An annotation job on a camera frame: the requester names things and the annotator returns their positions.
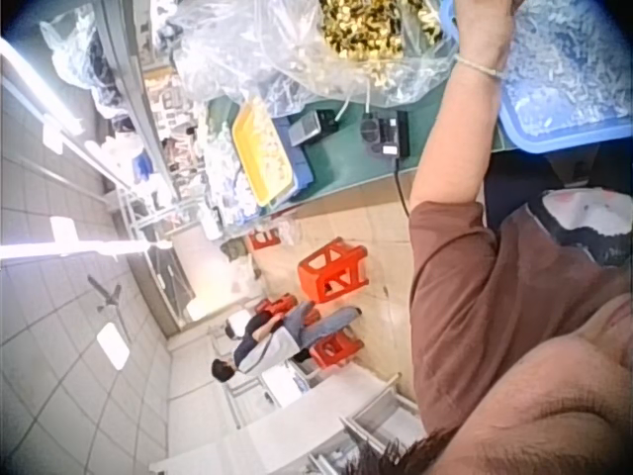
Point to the person's left hand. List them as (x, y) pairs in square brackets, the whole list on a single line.
[(482, 34)]

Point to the blue tray of clear parts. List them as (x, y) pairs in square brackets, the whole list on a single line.
[(564, 74)]

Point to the clear bag of gold parts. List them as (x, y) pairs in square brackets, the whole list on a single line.
[(316, 44)]

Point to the small grey box device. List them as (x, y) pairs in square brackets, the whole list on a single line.
[(310, 127)]

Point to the blue plastic tray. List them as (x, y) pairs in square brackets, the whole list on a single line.
[(297, 158)]

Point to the yellow tray of parts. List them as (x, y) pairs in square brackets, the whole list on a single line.
[(262, 153)]

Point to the orange plastic stool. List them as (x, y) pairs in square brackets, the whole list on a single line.
[(334, 271)]

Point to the heap of clear packets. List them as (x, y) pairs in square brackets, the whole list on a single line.
[(225, 168)]

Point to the metal shelf rack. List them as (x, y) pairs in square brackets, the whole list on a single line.
[(148, 123)]

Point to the white plastic bag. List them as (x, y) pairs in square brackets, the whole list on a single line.
[(81, 44)]

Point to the white work table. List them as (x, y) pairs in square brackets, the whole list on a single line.
[(277, 425)]

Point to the ceiling fan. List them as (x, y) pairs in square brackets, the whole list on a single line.
[(106, 297)]

